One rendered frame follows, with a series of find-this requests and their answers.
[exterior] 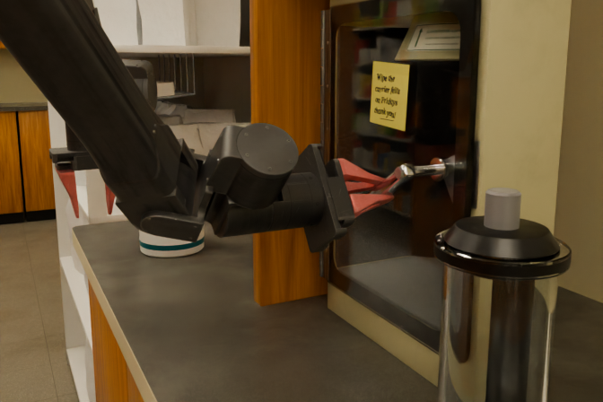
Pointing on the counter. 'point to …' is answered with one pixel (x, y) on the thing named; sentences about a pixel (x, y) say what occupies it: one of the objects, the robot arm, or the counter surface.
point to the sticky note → (389, 94)
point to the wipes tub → (159, 247)
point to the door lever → (401, 175)
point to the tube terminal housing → (496, 97)
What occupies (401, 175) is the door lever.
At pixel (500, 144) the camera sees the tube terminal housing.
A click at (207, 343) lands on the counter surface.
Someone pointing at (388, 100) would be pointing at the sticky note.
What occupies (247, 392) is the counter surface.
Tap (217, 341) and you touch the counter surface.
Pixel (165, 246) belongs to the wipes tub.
